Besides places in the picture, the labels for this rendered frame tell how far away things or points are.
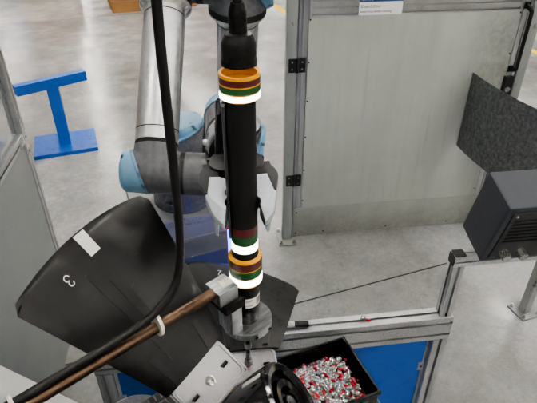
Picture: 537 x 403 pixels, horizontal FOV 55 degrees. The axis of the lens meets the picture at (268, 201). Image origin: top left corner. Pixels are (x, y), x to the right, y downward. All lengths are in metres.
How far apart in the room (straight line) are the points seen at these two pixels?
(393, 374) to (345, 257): 1.41
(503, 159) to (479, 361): 0.92
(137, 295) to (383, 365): 0.95
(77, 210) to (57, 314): 2.77
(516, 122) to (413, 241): 0.92
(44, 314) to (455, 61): 2.36
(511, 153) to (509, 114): 0.18
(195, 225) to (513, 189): 0.75
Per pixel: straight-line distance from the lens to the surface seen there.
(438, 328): 1.43
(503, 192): 1.20
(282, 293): 0.98
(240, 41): 0.52
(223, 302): 0.66
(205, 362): 0.72
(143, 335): 0.62
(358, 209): 2.94
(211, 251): 1.31
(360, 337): 1.36
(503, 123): 2.60
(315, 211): 2.88
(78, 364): 0.60
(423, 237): 3.11
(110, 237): 0.69
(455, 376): 2.43
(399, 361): 1.51
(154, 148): 0.89
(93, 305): 0.66
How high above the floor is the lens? 1.83
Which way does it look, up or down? 34 degrees down
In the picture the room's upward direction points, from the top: straight up
